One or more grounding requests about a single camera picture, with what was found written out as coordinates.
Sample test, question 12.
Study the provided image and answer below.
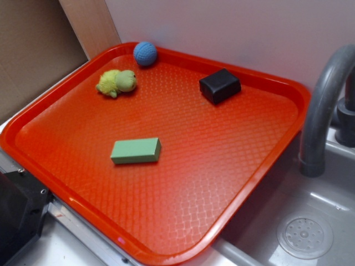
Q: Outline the blue textured ball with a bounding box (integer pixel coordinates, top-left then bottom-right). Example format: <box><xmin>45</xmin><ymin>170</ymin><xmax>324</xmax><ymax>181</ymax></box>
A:
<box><xmin>133</xmin><ymin>42</ymin><xmax>158</xmax><ymax>67</ymax></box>

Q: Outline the red plastic tray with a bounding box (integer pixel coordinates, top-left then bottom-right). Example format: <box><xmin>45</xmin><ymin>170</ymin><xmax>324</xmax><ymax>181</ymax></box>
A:
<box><xmin>1</xmin><ymin>43</ymin><xmax>310</xmax><ymax>265</ymax></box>

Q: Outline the green rectangular block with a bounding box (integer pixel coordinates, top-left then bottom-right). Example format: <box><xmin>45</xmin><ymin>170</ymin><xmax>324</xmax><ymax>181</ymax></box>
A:
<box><xmin>110</xmin><ymin>138</ymin><xmax>161</xmax><ymax>165</ymax></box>

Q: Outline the black rectangular block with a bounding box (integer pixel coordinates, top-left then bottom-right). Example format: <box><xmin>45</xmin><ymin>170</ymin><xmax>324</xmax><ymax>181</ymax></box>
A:
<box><xmin>199</xmin><ymin>69</ymin><xmax>242</xmax><ymax>105</ymax></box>

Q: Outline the green plush toy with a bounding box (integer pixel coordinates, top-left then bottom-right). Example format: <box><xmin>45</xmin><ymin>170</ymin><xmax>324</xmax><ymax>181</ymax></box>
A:
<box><xmin>96</xmin><ymin>69</ymin><xmax>137</xmax><ymax>99</ymax></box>

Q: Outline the light wooden board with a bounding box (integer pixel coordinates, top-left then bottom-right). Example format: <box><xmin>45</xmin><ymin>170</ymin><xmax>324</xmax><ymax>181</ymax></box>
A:
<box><xmin>59</xmin><ymin>0</ymin><xmax>121</xmax><ymax>60</ymax></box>

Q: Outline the grey plastic sink basin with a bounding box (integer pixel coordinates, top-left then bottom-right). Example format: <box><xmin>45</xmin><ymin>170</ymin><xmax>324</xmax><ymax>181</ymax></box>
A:
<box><xmin>214</xmin><ymin>139</ymin><xmax>354</xmax><ymax>265</ymax></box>

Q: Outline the grey curved faucet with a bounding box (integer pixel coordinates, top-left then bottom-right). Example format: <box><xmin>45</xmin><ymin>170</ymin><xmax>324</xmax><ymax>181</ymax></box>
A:
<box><xmin>298</xmin><ymin>44</ymin><xmax>354</xmax><ymax>177</ymax></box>

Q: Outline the brown cardboard panel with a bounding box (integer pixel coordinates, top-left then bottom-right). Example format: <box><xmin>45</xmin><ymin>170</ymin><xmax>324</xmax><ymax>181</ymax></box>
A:
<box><xmin>1</xmin><ymin>1</ymin><xmax>87</xmax><ymax>122</ymax></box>

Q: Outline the round sink drain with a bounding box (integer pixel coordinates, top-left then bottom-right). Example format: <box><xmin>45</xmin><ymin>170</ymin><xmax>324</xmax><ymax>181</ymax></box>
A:
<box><xmin>277</xmin><ymin>212</ymin><xmax>333</xmax><ymax>260</ymax></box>

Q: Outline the aluminium rail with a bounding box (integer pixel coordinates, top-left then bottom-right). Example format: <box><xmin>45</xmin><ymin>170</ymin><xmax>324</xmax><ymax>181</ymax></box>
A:
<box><xmin>0</xmin><ymin>151</ymin><xmax>136</xmax><ymax>266</ymax></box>

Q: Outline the black metal mount block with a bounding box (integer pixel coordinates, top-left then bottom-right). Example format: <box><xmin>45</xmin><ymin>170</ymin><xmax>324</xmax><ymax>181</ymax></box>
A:
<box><xmin>1</xmin><ymin>171</ymin><xmax>51</xmax><ymax>265</ymax></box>

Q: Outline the dark grey faucet handle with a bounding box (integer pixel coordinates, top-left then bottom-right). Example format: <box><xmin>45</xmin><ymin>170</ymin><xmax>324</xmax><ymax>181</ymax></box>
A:
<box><xmin>335</xmin><ymin>69</ymin><xmax>354</xmax><ymax>148</ymax></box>

